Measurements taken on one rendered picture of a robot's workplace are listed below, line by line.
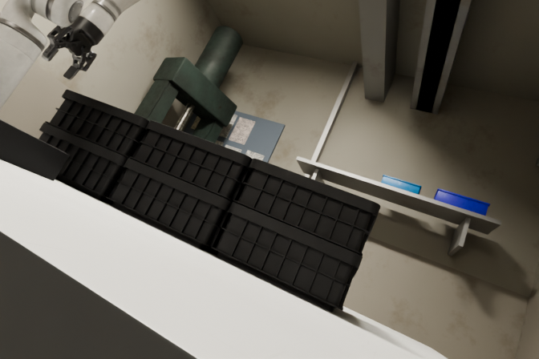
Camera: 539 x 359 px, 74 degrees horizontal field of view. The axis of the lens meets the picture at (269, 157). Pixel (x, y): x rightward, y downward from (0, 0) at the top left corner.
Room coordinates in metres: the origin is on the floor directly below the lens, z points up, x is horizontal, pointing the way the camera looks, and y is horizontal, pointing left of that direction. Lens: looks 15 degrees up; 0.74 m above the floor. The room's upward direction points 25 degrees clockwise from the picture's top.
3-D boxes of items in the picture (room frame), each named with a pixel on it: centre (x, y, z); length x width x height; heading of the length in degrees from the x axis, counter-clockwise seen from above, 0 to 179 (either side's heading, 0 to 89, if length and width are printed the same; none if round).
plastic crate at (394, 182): (2.74, -1.08, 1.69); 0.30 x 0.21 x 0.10; 66
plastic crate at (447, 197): (2.56, -1.48, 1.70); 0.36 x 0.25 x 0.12; 66
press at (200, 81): (3.32, 0.91, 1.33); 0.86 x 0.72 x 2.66; 156
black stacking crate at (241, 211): (0.92, -0.17, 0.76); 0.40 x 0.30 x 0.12; 161
